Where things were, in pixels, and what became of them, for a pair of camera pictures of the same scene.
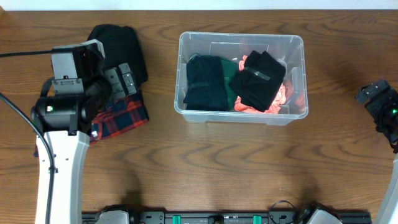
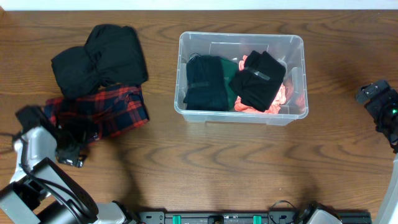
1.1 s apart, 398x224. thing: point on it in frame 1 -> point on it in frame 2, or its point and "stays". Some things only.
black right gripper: (379, 108) stays
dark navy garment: (206, 89) stays
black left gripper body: (121, 81) -> (66, 149)
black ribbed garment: (259, 84) stays
